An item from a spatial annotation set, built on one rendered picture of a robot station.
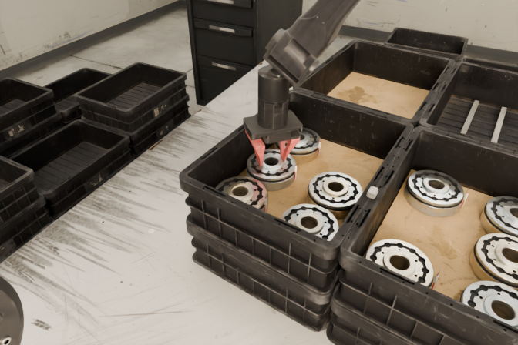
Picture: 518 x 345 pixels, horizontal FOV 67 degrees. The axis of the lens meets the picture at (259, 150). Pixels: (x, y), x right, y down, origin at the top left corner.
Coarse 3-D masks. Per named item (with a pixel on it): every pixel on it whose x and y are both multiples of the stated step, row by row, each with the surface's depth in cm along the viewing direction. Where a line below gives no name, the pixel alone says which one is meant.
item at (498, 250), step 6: (498, 246) 63; (504, 246) 63; (510, 246) 63; (516, 246) 63; (498, 252) 62; (516, 252) 62; (498, 258) 61; (504, 258) 61; (504, 264) 61; (510, 264) 60; (516, 264) 60
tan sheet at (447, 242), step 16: (400, 192) 79; (464, 192) 79; (400, 208) 75; (464, 208) 75; (480, 208) 75; (384, 224) 72; (400, 224) 72; (416, 224) 72; (432, 224) 72; (448, 224) 72; (464, 224) 72; (480, 224) 72; (416, 240) 69; (432, 240) 69; (448, 240) 69; (464, 240) 69; (432, 256) 66; (448, 256) 66; (464, 256) 66; (448, 272) 63; (464, 272) 63; (448, 288) 61; (464, 288) 61
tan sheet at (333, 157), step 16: (336, 144) 93; (320, 160) 88; (336, 160) 88; (352, 160) 88; (368, 160) 88; (304, 176) 83; (352, 176) 83; (368, 176) 83; (272, 192) 79; (288, 192) 79; (304, 192) 79; (272, 208) 75; (288, 208) 75
